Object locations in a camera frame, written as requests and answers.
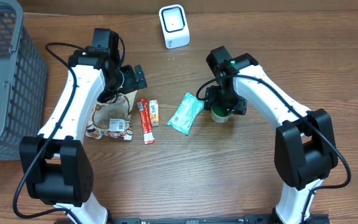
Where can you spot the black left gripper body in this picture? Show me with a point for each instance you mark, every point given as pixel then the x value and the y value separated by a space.
pixel 139 78

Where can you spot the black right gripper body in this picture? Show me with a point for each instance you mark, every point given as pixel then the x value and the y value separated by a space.
pixel 225 106

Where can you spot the green white cup container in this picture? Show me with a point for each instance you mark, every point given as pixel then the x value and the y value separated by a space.
pixel 220 115

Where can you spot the teal orange soup packet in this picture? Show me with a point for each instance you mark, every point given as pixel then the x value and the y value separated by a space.
pixel 188 110

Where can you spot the red snack packet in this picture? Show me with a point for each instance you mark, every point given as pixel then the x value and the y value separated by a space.
pixel 146 125

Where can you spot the white brown snack bag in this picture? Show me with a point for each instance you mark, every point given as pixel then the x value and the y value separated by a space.
pixel 112 119

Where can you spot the orange Kleenex tissue pack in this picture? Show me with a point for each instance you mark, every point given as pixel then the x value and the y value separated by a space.
pixel 154 113

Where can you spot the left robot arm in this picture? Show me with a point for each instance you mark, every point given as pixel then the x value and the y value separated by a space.
pixel 58 176

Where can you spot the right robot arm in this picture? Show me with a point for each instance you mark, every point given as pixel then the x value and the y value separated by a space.
pixel 303 138

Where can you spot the white barcode scanner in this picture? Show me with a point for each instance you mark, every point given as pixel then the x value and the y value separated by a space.
pixel 174 26

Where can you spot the grey plastic mesh basket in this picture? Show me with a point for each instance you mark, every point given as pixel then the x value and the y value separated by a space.
pixel 23 81

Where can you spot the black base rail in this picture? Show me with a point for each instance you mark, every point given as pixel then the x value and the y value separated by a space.
pixel 194 221

